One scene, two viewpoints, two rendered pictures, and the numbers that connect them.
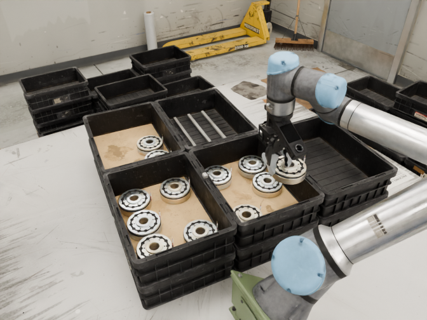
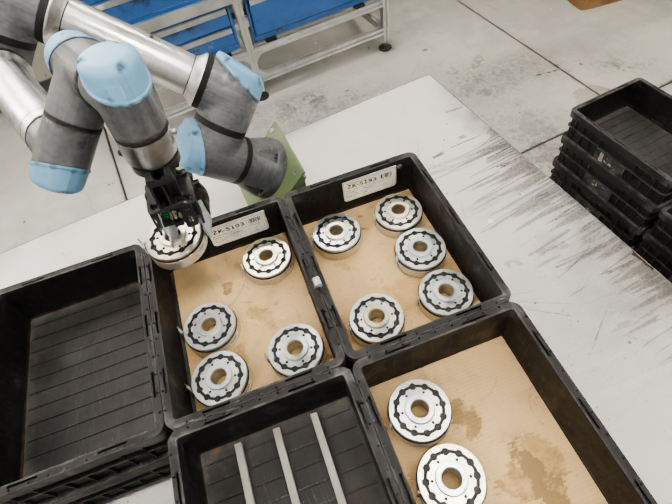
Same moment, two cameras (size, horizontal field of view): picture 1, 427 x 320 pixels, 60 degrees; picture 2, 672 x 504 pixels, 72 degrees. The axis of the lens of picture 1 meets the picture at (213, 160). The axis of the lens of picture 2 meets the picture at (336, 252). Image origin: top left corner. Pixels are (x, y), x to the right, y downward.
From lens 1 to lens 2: 135 cm
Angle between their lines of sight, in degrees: 87
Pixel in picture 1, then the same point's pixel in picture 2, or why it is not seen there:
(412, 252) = not seen: hidden behind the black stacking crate
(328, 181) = (103, 344)
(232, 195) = (277, 316)
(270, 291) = (269, 145)
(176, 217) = (372, 275)
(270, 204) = (222, 297)
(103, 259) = not seen: hidden behind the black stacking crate
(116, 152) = (537, 474)
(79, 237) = (540, 322)
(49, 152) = not seen: outside the picture
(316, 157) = (79, 417)
